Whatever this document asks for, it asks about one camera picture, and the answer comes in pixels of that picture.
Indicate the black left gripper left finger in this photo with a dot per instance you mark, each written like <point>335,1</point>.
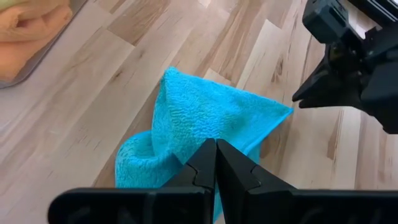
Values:
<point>203,168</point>

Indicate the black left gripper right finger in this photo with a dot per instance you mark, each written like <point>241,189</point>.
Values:
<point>233,174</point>

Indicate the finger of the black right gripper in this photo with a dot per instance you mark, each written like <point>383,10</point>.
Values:
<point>342,101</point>
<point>335,74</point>

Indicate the turquoise microfiber towel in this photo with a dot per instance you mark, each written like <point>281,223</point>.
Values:
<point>192,118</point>

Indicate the clear plastic bin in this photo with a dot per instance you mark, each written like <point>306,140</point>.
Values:
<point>46,59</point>

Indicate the orange microfiber towel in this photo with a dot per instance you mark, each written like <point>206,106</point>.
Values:
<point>28,34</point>

